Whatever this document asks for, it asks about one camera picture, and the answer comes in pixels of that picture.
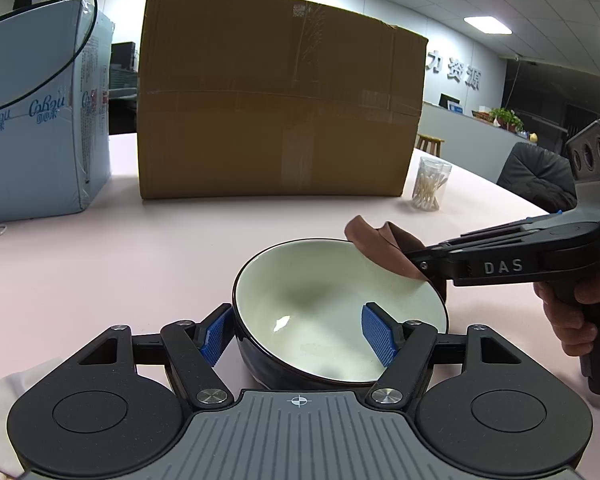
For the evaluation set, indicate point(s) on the ceiling light panel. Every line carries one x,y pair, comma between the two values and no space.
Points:
487,25

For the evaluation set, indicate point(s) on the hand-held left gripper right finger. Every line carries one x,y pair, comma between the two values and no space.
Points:
379,332

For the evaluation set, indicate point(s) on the clear jar of cotton swabs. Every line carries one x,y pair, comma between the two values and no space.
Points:
431,187

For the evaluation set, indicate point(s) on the large brown cardboard box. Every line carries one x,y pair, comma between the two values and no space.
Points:
280,100

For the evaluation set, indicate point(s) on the low potted green plant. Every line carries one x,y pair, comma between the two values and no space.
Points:
506,119

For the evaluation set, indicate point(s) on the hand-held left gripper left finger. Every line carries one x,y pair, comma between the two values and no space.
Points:
217,337

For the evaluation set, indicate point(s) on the white reception counter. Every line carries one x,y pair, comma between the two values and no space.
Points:
475,145

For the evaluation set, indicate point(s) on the light blue wrapped package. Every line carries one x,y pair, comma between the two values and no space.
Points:
30,125

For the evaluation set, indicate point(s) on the computer monitor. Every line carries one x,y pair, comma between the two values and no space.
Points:
450,103

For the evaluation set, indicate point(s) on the silver wall lettering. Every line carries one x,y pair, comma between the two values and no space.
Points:
452,72

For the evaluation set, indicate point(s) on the person's right hand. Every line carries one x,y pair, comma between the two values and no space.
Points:
562,315

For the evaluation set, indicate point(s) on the wooden stool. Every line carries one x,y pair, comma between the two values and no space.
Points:
430,143

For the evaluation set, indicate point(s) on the brown cloth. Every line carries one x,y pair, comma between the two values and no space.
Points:
380,245

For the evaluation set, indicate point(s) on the dark desk monitor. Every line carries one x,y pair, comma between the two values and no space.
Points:
124,67

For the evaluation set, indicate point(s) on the white cloth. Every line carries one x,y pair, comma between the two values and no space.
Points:
5,410

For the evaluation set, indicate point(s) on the dark bowl with cream inside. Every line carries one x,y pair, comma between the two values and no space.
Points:
320,305

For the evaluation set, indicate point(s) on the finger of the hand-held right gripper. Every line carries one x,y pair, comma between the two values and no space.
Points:
510,230
432,260

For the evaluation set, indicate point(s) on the black chair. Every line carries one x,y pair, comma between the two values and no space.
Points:
535,175

